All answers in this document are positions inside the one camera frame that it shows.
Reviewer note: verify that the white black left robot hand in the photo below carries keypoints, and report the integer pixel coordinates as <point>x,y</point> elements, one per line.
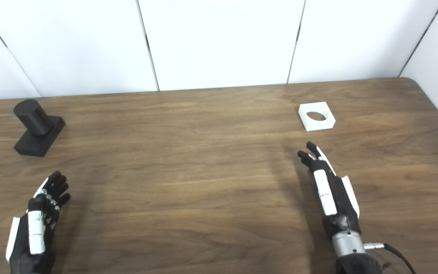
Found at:
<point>36,232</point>

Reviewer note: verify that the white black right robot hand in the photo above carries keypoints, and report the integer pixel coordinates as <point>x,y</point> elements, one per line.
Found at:
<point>337,205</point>

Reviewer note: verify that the white square piece with hole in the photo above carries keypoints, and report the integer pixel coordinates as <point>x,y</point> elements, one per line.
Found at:
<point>327,122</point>

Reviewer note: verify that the black peg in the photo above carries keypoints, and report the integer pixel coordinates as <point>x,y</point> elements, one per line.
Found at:
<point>38,133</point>

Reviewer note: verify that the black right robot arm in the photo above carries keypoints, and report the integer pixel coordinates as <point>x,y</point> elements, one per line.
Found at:
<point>350,247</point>

